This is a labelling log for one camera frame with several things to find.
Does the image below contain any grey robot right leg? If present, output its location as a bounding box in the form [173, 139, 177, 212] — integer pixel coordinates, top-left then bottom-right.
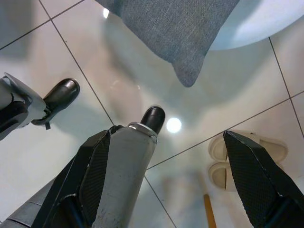
[91, 122, 159, 228]

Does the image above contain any grey robot leg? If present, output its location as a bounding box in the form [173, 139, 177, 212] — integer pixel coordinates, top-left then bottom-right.
[91, 122, 159, 228]
[0, 72, 52, 141]

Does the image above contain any black robot left foot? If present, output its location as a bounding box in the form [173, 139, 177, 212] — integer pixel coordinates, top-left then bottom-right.
[43, 78, 80, 117]

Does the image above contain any dark grey robot body panel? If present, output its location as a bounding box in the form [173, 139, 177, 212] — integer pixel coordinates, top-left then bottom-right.
[0, 182, 56, 228]

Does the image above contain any grey robot left leg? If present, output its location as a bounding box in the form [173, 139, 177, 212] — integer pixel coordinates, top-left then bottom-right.
[0, 72, 52, 141]

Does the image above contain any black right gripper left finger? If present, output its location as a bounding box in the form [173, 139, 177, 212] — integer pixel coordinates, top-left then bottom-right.
[32, 125, 119, 228]

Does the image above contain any black robot right foot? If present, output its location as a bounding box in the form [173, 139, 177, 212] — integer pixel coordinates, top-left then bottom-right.
[139, 105, 166, 139]

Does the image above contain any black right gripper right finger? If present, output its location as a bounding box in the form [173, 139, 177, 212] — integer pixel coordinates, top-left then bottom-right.
[222, 130, 304, 228]

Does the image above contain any white slipper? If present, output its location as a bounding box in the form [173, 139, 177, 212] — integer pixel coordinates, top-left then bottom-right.
[208, 161, 285, 192]
[208, 132, 289, 165]

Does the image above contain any blue-grey fabric pillow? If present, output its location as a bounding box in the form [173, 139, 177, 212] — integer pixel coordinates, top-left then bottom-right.
[95, 0, 240, 88]

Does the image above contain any black robot foot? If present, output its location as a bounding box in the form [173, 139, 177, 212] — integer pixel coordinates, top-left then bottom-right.
[43, 78, 80, 117]
[139, 105, 166, 139]

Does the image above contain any wooden stick handle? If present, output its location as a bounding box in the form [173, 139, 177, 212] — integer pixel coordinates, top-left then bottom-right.
[203, 193, 218, 228]

